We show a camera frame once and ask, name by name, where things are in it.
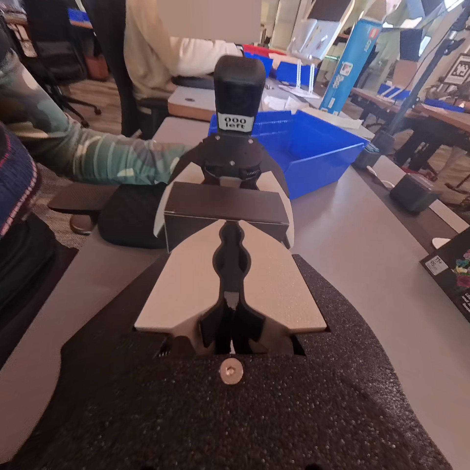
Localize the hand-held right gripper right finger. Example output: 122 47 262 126
237 221 327 346

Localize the small blue plastic bin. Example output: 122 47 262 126
273 60 316 89

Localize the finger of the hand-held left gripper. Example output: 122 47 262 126
153 162 205 237
257 171 296 249

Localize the white cable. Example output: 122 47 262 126
366 165 397 188

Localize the grey desk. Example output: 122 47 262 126
0 116 470 470

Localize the person's left forearm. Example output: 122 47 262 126
0 48 188 186

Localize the black office chair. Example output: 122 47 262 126
22 0 103 125

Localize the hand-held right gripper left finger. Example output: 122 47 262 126
135 221 235 346

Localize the black mesh cushion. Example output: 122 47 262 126
98 182 171 249

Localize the black light stand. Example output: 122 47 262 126
371 0 470 147

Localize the matte black box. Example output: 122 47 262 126
163 180 293 254

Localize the person's dark clothing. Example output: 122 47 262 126
0 121 78 364

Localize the black white marker tag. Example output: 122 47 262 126
445 55 470 85

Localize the black glossy cardboard box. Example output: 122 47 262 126
420 228 470 321

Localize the dark charger block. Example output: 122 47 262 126
355 143 382 171

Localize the blue printed carton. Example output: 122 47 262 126
320 19 382 114

